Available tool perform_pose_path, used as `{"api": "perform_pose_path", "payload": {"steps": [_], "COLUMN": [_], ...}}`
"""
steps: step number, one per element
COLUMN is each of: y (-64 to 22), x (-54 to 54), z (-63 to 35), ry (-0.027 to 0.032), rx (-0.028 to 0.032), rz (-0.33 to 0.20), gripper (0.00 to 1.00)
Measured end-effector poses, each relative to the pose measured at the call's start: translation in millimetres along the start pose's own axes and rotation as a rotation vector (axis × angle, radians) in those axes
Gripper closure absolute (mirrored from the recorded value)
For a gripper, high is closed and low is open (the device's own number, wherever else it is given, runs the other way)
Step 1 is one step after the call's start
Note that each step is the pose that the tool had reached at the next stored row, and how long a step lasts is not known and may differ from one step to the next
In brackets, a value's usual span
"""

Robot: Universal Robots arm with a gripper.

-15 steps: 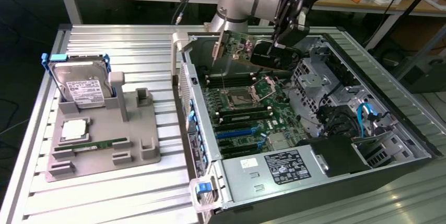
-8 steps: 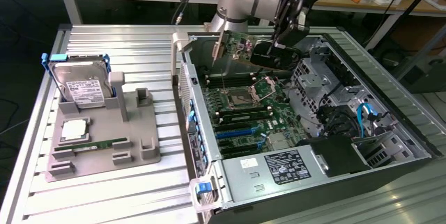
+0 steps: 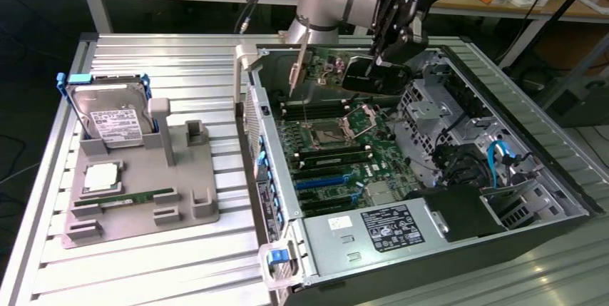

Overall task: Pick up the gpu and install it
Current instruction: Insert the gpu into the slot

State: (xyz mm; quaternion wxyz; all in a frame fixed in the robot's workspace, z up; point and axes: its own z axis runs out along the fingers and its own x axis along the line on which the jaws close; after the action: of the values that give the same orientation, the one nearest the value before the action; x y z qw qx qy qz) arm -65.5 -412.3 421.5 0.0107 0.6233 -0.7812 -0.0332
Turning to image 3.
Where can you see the graphics card with metal bracket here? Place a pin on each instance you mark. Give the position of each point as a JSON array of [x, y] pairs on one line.
[[361, 77]]

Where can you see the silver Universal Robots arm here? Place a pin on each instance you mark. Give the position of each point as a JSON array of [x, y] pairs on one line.
[[328, 3]]

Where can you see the metal disk bay cage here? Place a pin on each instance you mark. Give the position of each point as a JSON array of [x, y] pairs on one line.
[[428, 124]]

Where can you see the metal socket cover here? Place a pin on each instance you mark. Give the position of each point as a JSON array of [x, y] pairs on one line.
[[364, 118]]

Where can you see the black slanted tripod pole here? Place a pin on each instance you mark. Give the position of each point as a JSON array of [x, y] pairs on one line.
[[560, 4]]

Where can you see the thin metal locking lever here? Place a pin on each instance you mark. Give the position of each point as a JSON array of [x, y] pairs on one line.
[[305, 110]]

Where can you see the open black PC case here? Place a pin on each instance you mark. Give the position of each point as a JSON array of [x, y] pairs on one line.
[[523, 113]]

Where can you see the CPU socket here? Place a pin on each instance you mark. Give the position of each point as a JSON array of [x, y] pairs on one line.
[[328, 135]]

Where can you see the green motherboard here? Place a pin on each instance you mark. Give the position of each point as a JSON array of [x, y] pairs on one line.
[[376, 156]]

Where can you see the dark box on floor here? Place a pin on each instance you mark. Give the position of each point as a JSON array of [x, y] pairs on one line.
[[580, 102]]

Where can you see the silver chipset heatsink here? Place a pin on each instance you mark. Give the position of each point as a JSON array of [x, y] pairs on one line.
[[383, 192]]

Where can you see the blue expansion slot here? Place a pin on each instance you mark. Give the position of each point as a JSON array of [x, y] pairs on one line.
[[319, 182]]

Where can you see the grey power supply unit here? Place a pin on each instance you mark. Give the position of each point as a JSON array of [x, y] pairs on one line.
[[343, 238]]

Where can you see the hard disk in blue carrier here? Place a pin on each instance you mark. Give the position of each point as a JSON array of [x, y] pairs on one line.
[[112, 113]]

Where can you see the grey plastic parts rack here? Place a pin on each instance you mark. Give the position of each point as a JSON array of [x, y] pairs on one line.
[[143, 174]]

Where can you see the blue case latch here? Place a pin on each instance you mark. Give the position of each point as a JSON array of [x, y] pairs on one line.
[[277, 256]]

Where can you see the green RAM stick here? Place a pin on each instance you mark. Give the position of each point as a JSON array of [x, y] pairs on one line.
[[128, 199]]

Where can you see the silver CPU chip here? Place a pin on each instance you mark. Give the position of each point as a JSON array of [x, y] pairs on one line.
[[100, 177]]

